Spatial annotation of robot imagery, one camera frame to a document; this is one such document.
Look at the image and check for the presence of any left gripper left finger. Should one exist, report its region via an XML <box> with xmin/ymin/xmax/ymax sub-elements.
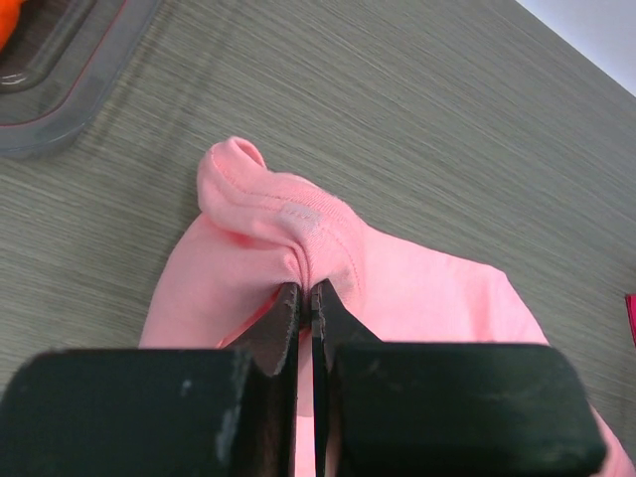
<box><xmin>1</xmin><ymin>283</ymin><xmax>302</xmax><ymax>476</ymax></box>

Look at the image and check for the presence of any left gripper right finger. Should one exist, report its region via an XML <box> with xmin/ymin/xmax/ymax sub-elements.
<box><xmin>311</xmin><ymin>281</ymin><xmax>607</xmax><ymax>476</ymax></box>

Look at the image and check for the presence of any light pink t shirt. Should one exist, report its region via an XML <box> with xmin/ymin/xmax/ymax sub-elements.
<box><xmin>138</xmin><ymin>136</ymin><xmax>636</xmax><ymax>477</ymax></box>

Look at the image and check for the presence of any magenta folded t shirt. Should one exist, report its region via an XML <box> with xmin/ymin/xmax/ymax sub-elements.
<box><xmin>625</xmin><ymin>293</ymin><xmax>636</xmax><ymax>345</ymax></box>

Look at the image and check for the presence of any clear grey plastic bin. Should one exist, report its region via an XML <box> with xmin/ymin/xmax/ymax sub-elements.
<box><xmin>1</xmin><ymin>1</ymin><xmax>160</xmax><ymax>158</ymax></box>

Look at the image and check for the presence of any orange t shirt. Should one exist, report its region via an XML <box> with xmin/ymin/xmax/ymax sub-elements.
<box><xmin>0</xmin><ymin>0</ymin><xmax>23</xmax><ymax>50</ymax></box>

